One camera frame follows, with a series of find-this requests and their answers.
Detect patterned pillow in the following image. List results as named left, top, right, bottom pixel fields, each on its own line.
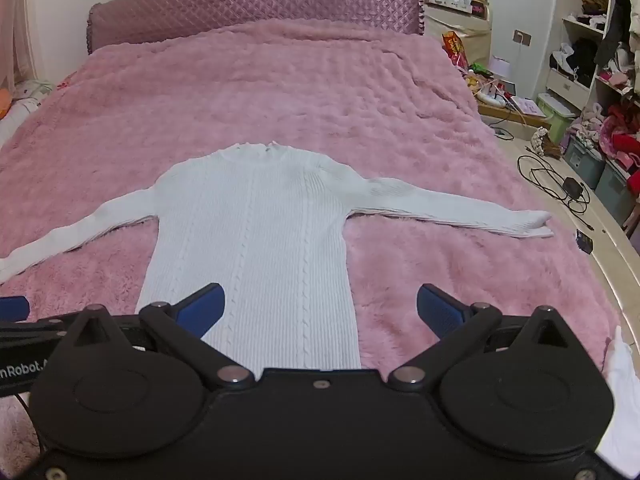
left=0, top=79, right=55, bottom=147

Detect white knit sweater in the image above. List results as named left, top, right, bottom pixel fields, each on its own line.
left=0, top=141, right=555, bottom=380

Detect pile of red clothes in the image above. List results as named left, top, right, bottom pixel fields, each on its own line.
left=599, top=102, right=640, bottom=173

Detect white paper bag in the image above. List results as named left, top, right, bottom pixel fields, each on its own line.
left=487, top=55, right=512, bottom=82

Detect green lidded storage bin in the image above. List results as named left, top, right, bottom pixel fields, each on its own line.
left=537, top=93, right=577, bottom=144

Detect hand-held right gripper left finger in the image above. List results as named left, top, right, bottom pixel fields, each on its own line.
left=60, top=283, right=254, bottom=390

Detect white open shelf unit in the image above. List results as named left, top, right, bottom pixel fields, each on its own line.
left=545, top=0, right=640, bottom=113

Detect pink fluffy blanket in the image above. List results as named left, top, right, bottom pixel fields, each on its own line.
left=0, top=19, right=623, bottom=480

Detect cream bedside cabinet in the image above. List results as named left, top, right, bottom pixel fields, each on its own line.
left=422, top=2, right=495, bottom=68

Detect dried flower bouquet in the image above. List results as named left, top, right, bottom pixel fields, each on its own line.
left=530, top=127, right=562, bottom=159

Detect white cloth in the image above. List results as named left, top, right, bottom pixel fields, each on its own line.
left=597, top=325, right=640, bottom=466

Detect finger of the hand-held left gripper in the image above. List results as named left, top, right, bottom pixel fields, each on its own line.
left=0, top=296, right=77, bottom=342

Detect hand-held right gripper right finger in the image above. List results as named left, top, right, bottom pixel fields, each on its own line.
left=388, top=283, right=586, bottom=390

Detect black hanging garment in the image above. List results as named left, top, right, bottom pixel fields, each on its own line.
left=594, top=0, right=640, bottom=67

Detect white power strip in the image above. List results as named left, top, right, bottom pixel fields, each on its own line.
left=475, top=86, right=507, bottom=109

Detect grey storage bin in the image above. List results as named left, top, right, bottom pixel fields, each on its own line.
left=594, top=160, right=637, bottom=227
left=564, top=135, right=607, bottom=189

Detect black floor cables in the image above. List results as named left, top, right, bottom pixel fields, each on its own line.
left=516, top=145, right=596, bottom=231

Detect red snack bag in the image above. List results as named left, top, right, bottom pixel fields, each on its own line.
left=442, top=30, right=469, bottom=69

